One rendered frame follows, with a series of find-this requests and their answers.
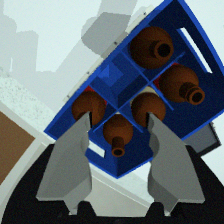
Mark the blue crate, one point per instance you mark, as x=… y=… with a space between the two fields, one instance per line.
x=118 y=82

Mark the brown bottle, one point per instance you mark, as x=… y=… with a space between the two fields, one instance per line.
x=89 y=100
x=147 y=101
x=179 y=82
x=149 y=45
x=117 y=131

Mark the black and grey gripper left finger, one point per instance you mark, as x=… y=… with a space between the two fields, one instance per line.
x=56 y=182

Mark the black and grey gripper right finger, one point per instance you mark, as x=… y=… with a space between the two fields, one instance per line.
x=180 y=179

